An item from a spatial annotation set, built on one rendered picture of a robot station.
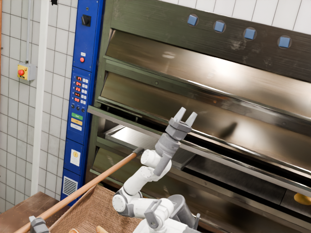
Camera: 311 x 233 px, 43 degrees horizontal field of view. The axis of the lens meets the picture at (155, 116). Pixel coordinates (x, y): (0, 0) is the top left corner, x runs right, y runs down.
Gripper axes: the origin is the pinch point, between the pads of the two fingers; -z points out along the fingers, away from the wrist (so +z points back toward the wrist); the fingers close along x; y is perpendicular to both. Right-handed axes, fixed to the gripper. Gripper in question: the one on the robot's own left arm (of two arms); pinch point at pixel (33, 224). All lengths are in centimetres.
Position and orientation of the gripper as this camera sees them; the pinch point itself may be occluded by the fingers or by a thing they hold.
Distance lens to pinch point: 176.5
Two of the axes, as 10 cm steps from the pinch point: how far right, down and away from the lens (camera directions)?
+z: 5.9, 4.2, -6.9
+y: 7.9, -1.2, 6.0
